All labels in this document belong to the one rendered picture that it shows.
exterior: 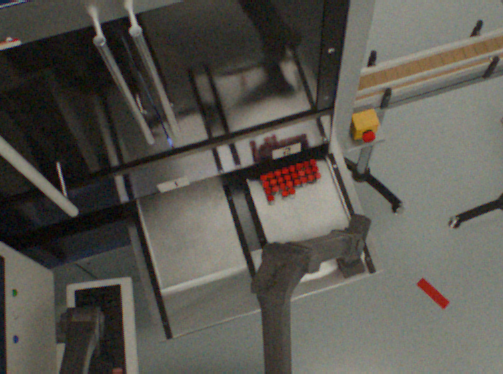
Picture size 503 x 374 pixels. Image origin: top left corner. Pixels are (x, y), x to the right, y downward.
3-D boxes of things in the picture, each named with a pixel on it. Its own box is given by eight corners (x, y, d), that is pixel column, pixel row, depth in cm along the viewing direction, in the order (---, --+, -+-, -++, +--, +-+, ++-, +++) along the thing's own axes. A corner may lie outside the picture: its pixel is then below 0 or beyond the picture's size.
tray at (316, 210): (247, 183, 199) (246, 179, 196) (326, 158, 202) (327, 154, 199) (281, 285, 191) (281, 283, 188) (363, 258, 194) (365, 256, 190)
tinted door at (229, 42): (174, 149, 166) (113, 12, 110) (332, 103, 171) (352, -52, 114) (175, 151, 166) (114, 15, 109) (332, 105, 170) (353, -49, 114)
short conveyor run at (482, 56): (335, 130, 209) (338, 108, 193) (320, 89, 212) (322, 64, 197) (529, 72, 215) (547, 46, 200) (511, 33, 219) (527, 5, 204)
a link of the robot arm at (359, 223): (325, 242, 167) (356, 249, 164) (338, 202, 170) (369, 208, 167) (335, 256, 178) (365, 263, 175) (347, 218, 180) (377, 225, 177)
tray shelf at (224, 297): (119, 195, 200) (118, 193, 198) (332, 132, 206) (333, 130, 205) (159, 343, 188) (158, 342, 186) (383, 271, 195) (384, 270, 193)
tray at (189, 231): (133, 188, 198) (131, 184, 195) (215, 164, 201) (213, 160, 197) (162, 292, 190) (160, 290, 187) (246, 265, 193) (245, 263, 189)
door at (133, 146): (-8, 201, 162) (-170, 87, 105) (173, 149, 166) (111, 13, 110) (-7, 204, 162) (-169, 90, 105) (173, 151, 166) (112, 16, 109)
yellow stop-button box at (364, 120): (346, 119, 197) (348, 109, 190) (368, 113, 198) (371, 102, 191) (354, 141, 195) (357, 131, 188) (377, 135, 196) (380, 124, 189)
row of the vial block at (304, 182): (264, 193, 198) (263, 188, 194) (319, 176, 200) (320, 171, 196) (266, 200, 198) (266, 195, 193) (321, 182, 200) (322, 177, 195)
